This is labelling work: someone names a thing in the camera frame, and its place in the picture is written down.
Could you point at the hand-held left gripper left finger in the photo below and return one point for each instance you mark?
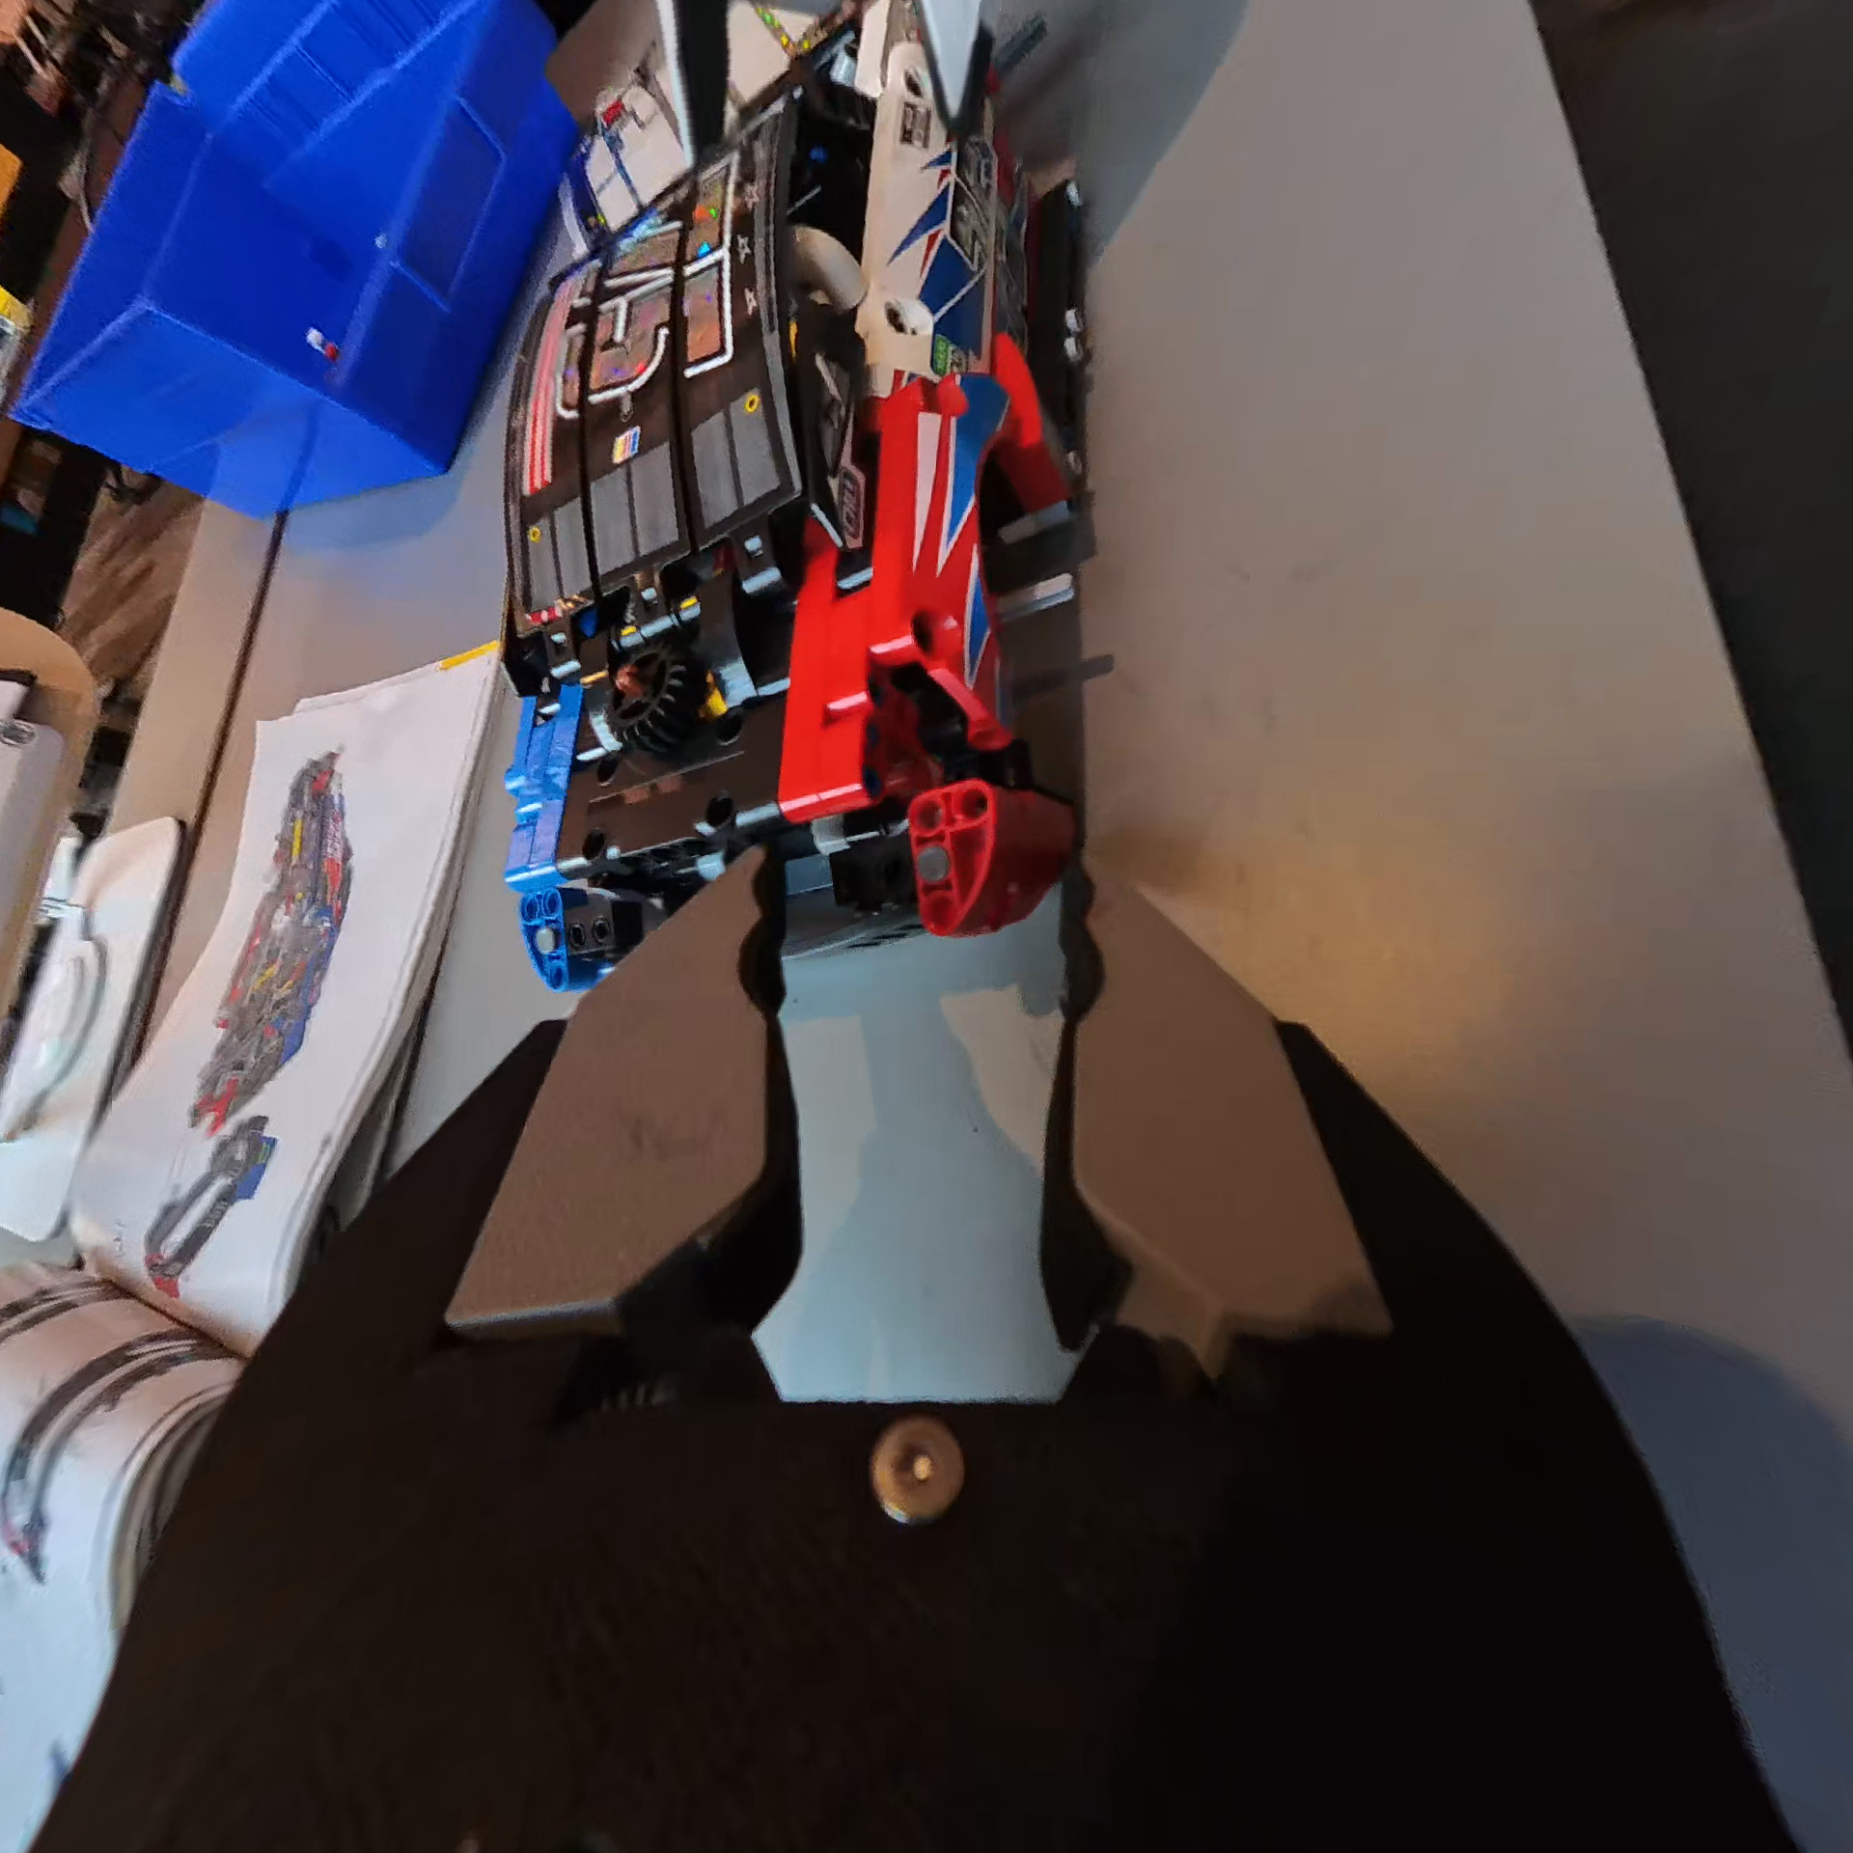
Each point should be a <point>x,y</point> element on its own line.
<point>623,1159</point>

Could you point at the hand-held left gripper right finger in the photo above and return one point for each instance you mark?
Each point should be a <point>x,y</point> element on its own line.
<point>1216,1159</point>

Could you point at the red black toy race car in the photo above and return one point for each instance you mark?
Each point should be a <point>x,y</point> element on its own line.
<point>784,522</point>

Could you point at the grey desk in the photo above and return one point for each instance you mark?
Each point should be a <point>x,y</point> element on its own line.
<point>1362,638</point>

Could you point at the open instruction booklet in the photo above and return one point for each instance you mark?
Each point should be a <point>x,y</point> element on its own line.
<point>290,955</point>

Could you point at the white stand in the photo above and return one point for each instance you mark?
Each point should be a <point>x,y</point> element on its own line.
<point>58,1016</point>

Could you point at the blue storage bin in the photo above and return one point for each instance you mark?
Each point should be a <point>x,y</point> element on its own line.
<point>290,260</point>

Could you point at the holographic sticker sheet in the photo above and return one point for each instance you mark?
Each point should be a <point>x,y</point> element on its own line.
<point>623,146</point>

